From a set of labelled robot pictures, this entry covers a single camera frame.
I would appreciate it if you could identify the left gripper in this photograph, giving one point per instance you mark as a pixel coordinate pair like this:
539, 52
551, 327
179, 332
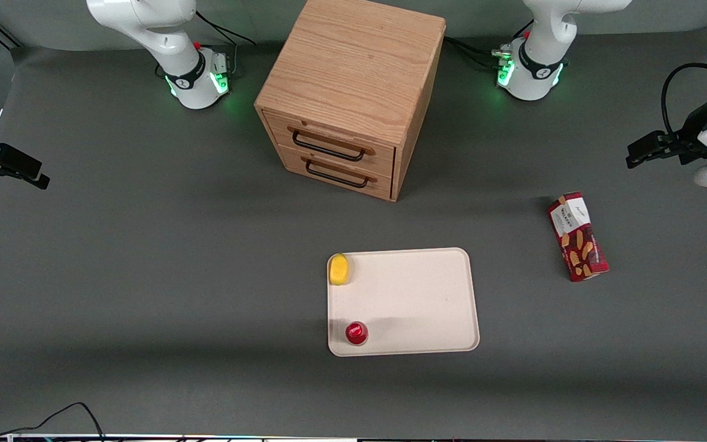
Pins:
688, 134

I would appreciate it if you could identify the red cookie box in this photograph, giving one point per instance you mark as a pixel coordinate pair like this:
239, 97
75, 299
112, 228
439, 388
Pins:
579, 242

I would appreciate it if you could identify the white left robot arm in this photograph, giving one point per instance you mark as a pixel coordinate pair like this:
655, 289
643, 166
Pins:
544, 37

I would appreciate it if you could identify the beige rectangular tray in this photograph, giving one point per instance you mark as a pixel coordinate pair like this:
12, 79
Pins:
415, 301

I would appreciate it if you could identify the wooden drawer front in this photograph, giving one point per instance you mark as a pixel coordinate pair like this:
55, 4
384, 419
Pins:
384, 156
384, 186

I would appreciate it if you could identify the wooden drawer cabinet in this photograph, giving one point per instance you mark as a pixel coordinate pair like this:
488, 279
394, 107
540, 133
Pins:
353, 67

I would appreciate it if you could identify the yellow lemon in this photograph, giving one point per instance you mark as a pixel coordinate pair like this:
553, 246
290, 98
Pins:
339, 270

